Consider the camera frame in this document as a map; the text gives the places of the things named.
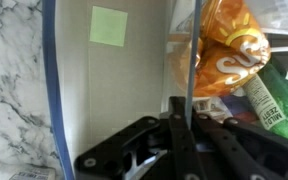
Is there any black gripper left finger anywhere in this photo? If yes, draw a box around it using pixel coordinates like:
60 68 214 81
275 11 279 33
74 96 206 180

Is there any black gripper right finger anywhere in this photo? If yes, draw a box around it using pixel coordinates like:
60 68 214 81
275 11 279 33
191 110 288 180

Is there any dark blue cardboard box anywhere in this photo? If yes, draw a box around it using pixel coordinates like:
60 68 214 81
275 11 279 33
42 0 176 180

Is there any green squeeze bottle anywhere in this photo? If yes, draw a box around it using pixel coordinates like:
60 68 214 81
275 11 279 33
243 57 288 138

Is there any orange chips bag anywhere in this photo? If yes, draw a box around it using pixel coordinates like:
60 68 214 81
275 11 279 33
168 0 272 98

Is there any green sticky note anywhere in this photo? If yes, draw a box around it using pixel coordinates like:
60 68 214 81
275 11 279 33
90 6 128 47

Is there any round white marble table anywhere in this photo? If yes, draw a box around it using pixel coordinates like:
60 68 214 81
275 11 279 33
0 0 64 180

